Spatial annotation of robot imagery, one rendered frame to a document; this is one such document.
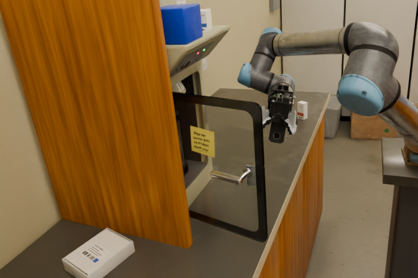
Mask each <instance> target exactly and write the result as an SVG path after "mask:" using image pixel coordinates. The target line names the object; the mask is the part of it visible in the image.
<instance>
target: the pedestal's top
mask: <svg viewBox="0 0 418 278"><path fill-rule="evenodd" d="M404 144H405V143H404V139H402V138H392V137H382V141H381V154H382V172H383V184H389V185H399V186H405V187H416V188H418V166H416V165H405V162H404V158H403V155H402V150H401V148H402V147H404Z"/></svg>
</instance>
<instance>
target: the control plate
mask: <svg viewBox="0 0 418 278"><path fill-rule="evenodd" d="M213 42H214V41H213ZM213 42H212V43H213ZM212 43H210V44H208V45H206V46H204V47H202V48H200V49H198V50H196V51H194V52H193V53H191V54H189V55H187V56H185V57H184V59H183V60H182V61H181V62H180V64H179V65H178V66H177V68H176V69H175V70H174V71H173V73H172V74H171V76H170V77H172V76H174V75H175V74H177V73H178V72H180V71H182V70H184V69H185V68H187V67H189V66H191V65H192V64H194V63H195V62H197V61H199V58H198V57H200V58H201V57H202V55H203V54H204V53H205V52H206V51H207V49H208V48H209V47H210V45H211V44H212ZM204 49H205V50H204ZM198 52H199V53H198ZM197 53H198V54H197ZM195 59H197V61H195ZM189 61H193V63H191V62H190V63H189V64H188V65H187V67H185V66H186V64H187V63H188V62H189ZM182 66H184V68H183V69H181V67H182ZM177 69H178V71H176V70H177Z"/></svg>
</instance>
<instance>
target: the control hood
mask: <svg viewBox="0 0 418 278"><path fill-rule="evenodd" d="M230 27H231V26H230V25H213V26H212V29H211V30H209V31H208V32H203V37H201V38H199V39H197V40H195V41H193V42H191V43H189V44H183V45H165V46H166V51H167V60H168V65H169V73H170V76H171V74H172V73H173V71H174V70H175V69H176V68H177V66H178V65H179V64H180V62H181V61H182V60H183V59H184V57H185V56H187V55H189V54H191V53H193V52H194V51H196V50H198V49H200V48H202V47H204V46H206V45H208V44H210V43H212V42H213V41H214V42H213V43H212V44H211V45H210V47H209V48H208V49H207V51H206V52H205V53H204V54H203V55H202V57H201V58H200V59H199V61H200V60H201V59H203V58H205V57H206V56H208V55H209V54H210V53H211V51H212V50H213V49H214V48H215V47H216V46H217V45H218V43H219V42H220V40H221V39H222V38H223V37H224V36H225V35H226V33H227V32H228V31H229V30H230Z"/></svg>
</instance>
